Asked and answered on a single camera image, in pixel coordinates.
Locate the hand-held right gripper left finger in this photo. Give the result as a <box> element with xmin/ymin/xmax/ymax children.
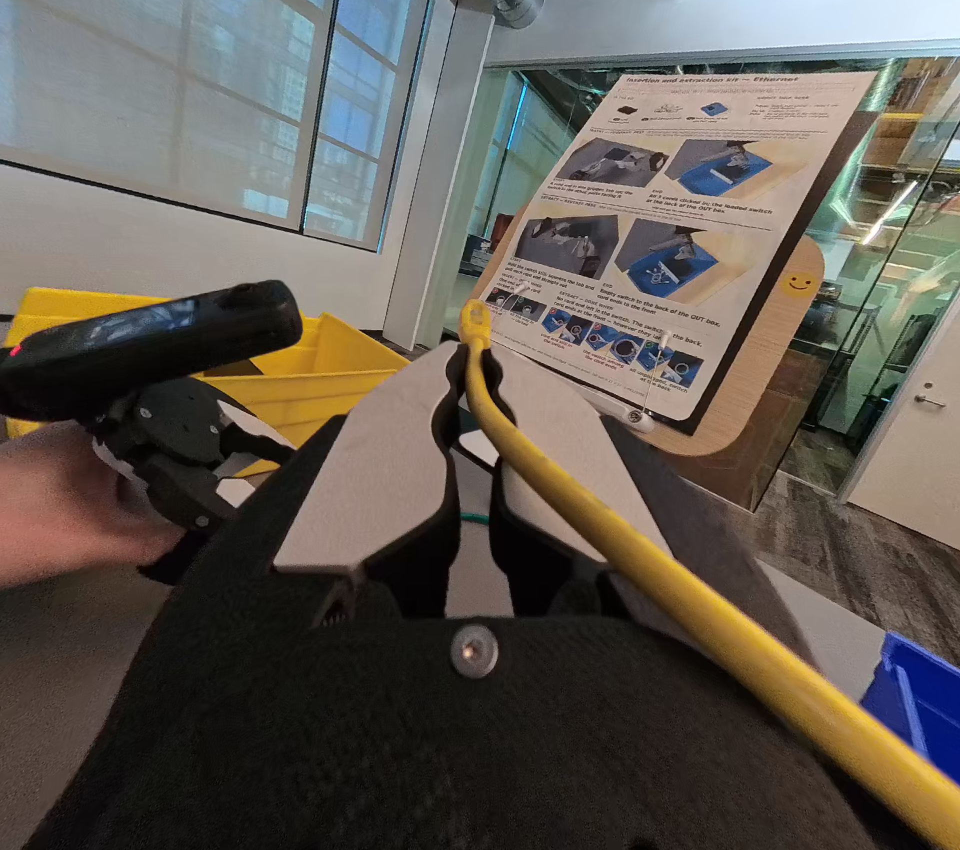
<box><xmin>272</xmin><ymin>340</ymin><xmax>468</xmax><ymax>620</ymax></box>

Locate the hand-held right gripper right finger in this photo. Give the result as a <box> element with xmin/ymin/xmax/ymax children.
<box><xmin>486</xmin><ymin>349</ymin><xmax>674</xmax><ymax>617</ymax></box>

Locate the yellow ethernet cable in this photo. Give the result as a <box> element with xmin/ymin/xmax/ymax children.
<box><xmin>459</xmin><ymin>298</ymin><xmax>960</xmax><ymax>850</ymax></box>

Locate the person's left hand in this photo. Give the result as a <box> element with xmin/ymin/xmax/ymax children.
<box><xmin>0</xmin><ymin>418</ymin><xmax>185</xmax><ymax>592</ymax></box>

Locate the yellow plastic bin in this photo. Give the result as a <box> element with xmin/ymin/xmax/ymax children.
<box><xmin>3</xmin><ymin>286</ymin><xmax>412</xmax><ymax>480</ymax></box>

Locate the wooden display board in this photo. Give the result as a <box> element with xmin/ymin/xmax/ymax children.
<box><xmin>491</xmin><ymin>205</ymin><xmax>826</xmax><ymax>459</ymax></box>

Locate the printed instruction sheet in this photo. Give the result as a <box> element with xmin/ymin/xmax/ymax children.
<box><xmin>480</xmin><ymin>70</ymin><xmax>879</xmax><ymax>424</ymax></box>

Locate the large window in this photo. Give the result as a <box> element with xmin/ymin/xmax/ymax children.
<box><xmin>0</xmin><ymin>0</ymin><xmax>438</xmax><ymax>256</ymax></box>

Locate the white door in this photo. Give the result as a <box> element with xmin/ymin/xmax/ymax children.
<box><xmin>838</xmin><ymin>306</ymin><xmax>960</xmax><ymax>553</ymax></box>

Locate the glass partition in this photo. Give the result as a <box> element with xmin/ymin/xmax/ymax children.
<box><xmin>442</xmin><ymin>56</ymin><xmax>960</xmax><ymax>500</ymax></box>

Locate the blue plastic bin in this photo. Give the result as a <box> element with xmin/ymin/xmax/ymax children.
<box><xmin>858</xmin><ymin>631</ymin><xmax>960</xmax><ymax>784</ymax></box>

